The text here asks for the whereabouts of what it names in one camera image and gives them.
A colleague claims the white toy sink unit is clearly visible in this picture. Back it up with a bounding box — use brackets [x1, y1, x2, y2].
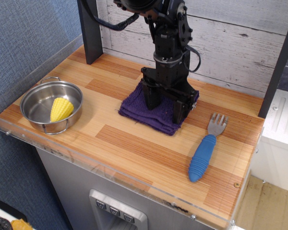
[251, 90, 288, 190]

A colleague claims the silver dispenser button panel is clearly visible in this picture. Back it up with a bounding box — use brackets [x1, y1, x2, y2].
[89, 189, 148, 230]

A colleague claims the yellow toy corn cob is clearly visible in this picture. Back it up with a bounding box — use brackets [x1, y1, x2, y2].
[50, 97, 74, 122]

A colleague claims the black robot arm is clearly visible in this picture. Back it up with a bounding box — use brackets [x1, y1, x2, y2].
[115, 0, 199, 124]

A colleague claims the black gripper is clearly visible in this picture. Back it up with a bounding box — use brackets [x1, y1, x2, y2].
[141, 56, 198, 124]

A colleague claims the left dark grey post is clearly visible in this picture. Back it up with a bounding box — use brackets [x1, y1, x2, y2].
[77, 0, 103, 65]

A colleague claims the blue handled metal fork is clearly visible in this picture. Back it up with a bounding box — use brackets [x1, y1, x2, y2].
[188, 113, 228, 182]

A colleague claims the purple cloth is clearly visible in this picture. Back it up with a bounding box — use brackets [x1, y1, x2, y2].
[118, 81, 200, 137]

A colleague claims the right dark grey post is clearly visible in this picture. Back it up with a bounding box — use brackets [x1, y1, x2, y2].
[258, 32, 288, 118]

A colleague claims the small steel pot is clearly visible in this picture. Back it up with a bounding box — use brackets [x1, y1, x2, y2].
[20, 77, 84, 135]

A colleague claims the yellow object at corner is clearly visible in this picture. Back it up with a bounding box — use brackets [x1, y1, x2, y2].
[11, 219, 33, 230]

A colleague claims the black braided cable at corner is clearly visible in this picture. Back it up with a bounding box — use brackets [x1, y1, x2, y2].
[0, 216, 13, 230]

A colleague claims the grey toy fridge cabinet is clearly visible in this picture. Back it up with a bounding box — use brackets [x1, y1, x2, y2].
[37, 149, 209, 230]

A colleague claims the dark grey post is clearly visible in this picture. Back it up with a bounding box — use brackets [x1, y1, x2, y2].
[77, 0, 103, 65]
[258, 32, 288, 118]

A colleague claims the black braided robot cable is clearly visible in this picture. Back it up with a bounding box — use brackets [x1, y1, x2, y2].
[83, 0, 140, 32]

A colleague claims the clear acrylic guard rail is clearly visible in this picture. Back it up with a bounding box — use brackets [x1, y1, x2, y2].
[0, 31, 266, 230]

